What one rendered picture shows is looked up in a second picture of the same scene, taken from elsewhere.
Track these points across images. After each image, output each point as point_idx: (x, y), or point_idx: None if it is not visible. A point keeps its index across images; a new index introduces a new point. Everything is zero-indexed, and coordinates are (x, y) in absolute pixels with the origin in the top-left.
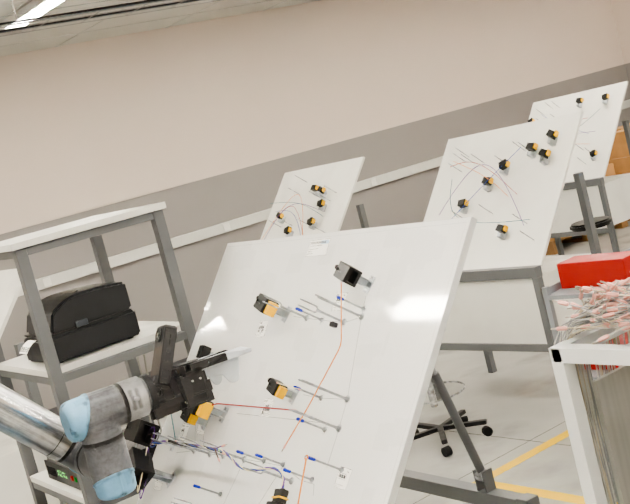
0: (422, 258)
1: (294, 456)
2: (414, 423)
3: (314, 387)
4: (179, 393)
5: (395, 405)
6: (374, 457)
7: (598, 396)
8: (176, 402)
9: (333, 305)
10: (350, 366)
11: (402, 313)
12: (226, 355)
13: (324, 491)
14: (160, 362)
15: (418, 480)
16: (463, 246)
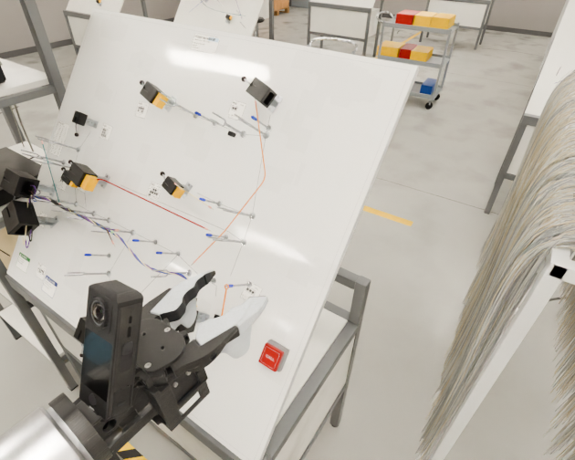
0: (346, 95)
1: (191, 250)
2: (338, 267)
3: (210, 190)
4: (147, 404)
5: (315, 243)
6: (289, 287)
7: (531, 282)
8: (142, 424)
9: (228, 112)
10: (254, 183)
11: (320, 148)
12: (238, 330)
13: (229, 297)
14: (109, 380)
15: None
16: (405, 98)
